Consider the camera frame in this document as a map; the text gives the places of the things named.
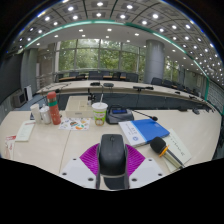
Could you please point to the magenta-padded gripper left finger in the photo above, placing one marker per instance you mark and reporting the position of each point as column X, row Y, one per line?
column 89, row 160

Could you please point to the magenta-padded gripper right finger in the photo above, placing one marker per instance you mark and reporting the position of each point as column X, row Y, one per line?
column 135, row 160

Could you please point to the black and silver computer mouse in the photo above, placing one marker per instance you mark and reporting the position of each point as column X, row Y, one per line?
column 112, row 160

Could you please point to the blue and white book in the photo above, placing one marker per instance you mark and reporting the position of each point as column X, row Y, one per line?
column 148, row 130

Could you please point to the colourful printed leaflet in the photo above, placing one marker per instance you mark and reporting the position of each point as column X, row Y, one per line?
column 74, row 124

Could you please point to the green printed paper cup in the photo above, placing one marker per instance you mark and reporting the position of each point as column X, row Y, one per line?
column 99, row 115

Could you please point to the white paper document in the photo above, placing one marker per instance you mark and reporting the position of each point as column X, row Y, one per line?
column 180, row 148

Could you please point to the black desktop conference microphone unit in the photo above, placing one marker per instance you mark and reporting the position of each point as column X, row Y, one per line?
column 118, row 116

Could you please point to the white cardboard box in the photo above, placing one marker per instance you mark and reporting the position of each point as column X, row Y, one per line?
column 78, row 107

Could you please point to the red thermos bottle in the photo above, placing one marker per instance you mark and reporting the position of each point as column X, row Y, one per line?
column 54, row 110

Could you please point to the white booklet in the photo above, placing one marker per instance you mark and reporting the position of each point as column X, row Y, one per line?
column 25, row 130

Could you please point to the white paper cup stack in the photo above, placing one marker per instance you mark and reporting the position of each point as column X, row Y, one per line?
column 35, row 114

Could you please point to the black office chairs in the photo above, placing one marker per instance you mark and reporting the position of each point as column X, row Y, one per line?
column 131, row 77

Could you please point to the ceiling lights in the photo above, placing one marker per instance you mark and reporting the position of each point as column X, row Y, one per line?
column 100, row 4

